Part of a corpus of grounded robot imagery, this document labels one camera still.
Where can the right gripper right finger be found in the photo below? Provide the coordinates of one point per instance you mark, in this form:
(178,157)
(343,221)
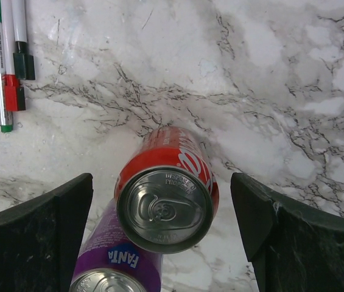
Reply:
(292,246)

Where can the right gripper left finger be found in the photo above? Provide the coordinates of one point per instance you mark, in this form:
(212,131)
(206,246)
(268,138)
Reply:
(40,238)

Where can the red cola can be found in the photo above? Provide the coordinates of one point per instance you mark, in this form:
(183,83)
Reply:
(167,194)

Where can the purple fanta can lower right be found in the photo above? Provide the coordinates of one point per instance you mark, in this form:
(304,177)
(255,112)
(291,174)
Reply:
(109,261)

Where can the red capped marker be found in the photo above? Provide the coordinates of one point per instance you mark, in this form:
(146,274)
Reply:
(14,92)

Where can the black capped marker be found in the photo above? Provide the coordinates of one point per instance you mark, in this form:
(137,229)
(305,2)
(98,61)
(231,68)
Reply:
(23,60)

